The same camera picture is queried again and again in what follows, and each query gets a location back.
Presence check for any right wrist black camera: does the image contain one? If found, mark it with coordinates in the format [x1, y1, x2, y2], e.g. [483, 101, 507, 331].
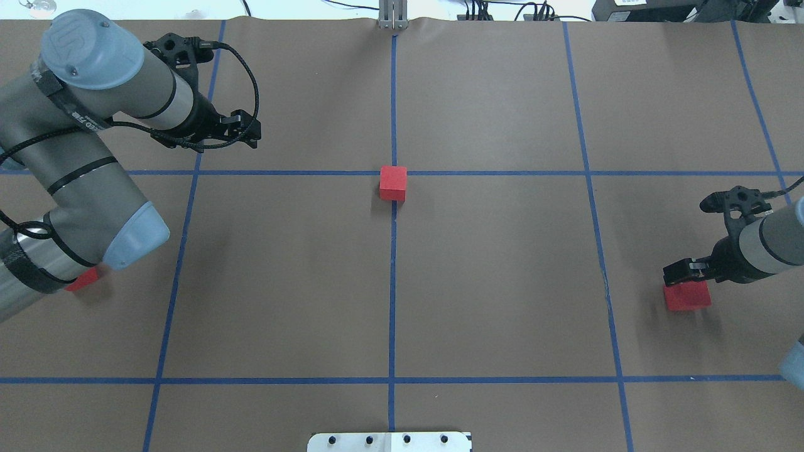
[698, 185, 778, 217]

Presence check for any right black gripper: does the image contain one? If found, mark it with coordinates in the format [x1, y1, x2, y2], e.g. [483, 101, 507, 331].
[663, 237, 751, 287]

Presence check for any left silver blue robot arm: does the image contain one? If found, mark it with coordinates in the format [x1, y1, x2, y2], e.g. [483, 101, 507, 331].
[1, 9, 261, 321]

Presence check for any aluminium frame post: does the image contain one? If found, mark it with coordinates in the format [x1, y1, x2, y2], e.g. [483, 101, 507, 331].
[378, 0, 410, 31]

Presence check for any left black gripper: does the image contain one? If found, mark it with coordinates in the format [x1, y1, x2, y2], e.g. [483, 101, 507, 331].
[183, 94, 262, 151]

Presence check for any black box with label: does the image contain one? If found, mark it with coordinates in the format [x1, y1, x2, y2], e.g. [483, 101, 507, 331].
[592, 1, 701, 23]

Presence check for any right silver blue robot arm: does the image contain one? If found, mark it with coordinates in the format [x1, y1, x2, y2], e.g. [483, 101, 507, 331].
[663, 186, 803, 311]

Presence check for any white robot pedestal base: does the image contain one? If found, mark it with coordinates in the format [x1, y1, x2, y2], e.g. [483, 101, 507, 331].
[307, 431, 473, 451]

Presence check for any red block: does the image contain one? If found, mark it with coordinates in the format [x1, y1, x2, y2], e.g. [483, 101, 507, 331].
[378, 165, 408, 202]
[64, 267, 101, 293]
[663, 281, 712, 312]

